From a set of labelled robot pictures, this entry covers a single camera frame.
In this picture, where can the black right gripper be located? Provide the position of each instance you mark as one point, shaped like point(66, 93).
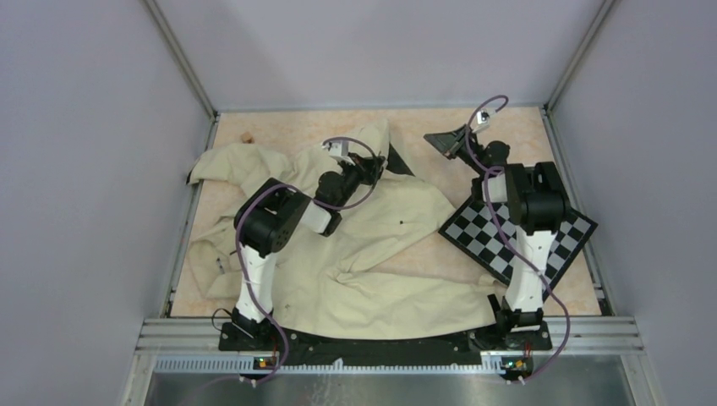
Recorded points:
point(449, 143)

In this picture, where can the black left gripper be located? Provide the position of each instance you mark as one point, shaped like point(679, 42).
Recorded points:
point(367, 167)

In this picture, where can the beige zip jacket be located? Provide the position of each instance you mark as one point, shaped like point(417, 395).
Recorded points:
point(384, 274)

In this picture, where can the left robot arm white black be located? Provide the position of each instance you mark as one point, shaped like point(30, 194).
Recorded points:
point(267, 221)

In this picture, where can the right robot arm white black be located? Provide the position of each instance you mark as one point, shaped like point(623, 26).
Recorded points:
point(537, 205)

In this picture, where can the black white checkerboard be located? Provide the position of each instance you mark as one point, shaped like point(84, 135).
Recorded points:
point(523, 260)

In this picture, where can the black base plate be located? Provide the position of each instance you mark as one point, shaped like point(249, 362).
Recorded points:
point(459, 348)

